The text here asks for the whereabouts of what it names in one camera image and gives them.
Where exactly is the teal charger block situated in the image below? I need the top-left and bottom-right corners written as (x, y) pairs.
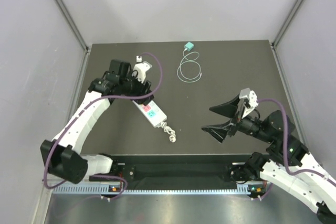
top-left (184, 42), bottom-right (194, 51)

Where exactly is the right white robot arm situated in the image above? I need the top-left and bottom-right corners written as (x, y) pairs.
top-left (202, 94), bottom-right (335, 223)

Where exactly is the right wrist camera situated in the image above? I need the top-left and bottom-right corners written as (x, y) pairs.
top-left (239, 88), bottom-right (259, 119)

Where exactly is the aluminium frame post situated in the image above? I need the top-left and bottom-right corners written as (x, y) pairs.
top-left (271, 0), bottom-right (321, 48)
top-left (39, 0), bottom-right (90, 51)

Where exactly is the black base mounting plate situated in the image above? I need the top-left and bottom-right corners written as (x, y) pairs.
top-left (89, 155), bottom-right (263, 189)

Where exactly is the white power strip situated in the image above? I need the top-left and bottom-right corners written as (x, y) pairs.
top-left (133, 100), bottom-right (167, 128)

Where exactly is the grey slotted cable duct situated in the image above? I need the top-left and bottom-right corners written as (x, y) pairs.
top-left (52, 183), bottom-right (266, 195)

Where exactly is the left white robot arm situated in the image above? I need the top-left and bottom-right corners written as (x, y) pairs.
top-left (40, 60), bottom-right (153, 184)

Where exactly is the white power strip cord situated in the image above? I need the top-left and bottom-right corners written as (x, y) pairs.
top-left (160, 121), bottom-right (177, 143)

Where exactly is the right aluminium frame post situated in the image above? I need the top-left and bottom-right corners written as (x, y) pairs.
top-left (271, 0), bottom-right (321, 48)

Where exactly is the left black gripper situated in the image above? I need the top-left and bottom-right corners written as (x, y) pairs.
top-left (120, 69), bottom-right (151, 104)

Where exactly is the left aluminium frame post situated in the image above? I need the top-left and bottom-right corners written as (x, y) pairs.
top-left (39, 0), bottom-right (90, 51)

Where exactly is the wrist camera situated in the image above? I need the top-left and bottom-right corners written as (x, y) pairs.
top-left (239, 88), bottom-right (259, 119)
top-left (131, 56), bottom-right (152, 83)

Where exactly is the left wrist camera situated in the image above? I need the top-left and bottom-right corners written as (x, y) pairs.
top-left (131, 56), bottom-right (152, 83)

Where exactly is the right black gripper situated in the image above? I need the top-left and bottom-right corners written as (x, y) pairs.
top-left (201, 93), bottom-right (274, 143)

